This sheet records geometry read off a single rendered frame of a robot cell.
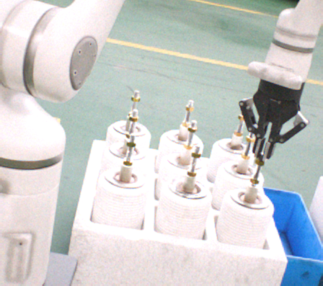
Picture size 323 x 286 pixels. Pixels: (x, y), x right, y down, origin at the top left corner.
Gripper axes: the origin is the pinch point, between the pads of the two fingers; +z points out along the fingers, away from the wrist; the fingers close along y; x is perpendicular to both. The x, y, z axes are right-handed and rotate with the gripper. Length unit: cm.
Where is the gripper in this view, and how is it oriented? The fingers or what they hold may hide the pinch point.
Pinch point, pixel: (263, 148)
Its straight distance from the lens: 110.7
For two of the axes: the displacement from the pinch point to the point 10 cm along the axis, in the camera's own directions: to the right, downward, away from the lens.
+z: -1.9, 9.1, 3.7
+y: -8.6, -3.4, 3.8
